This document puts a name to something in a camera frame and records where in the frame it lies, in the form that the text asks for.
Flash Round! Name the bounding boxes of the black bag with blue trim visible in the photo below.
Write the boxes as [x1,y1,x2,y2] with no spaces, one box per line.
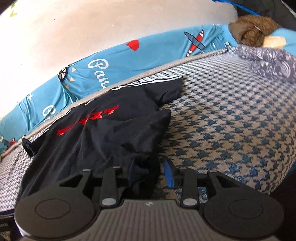
[213,0,296,30]

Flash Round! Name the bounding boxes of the black t-shirt with red print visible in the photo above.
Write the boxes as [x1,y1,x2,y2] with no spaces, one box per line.
[18,77,184,200]

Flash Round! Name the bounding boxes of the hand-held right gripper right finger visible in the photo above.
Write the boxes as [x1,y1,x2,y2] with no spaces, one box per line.
[164,159,235,207]

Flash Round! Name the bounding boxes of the grey patterned cloth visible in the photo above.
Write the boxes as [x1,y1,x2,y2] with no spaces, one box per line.
[235,45,296,84]

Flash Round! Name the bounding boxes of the houndstooth bed mattress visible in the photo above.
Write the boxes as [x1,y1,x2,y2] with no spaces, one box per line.
[0,50,296,214]

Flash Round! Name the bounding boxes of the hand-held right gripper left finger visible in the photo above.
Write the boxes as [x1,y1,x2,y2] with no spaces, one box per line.
[59,166,127,207]

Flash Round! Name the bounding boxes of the brown crumpled cloth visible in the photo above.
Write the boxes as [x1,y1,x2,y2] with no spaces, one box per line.
[229,15,287,49]

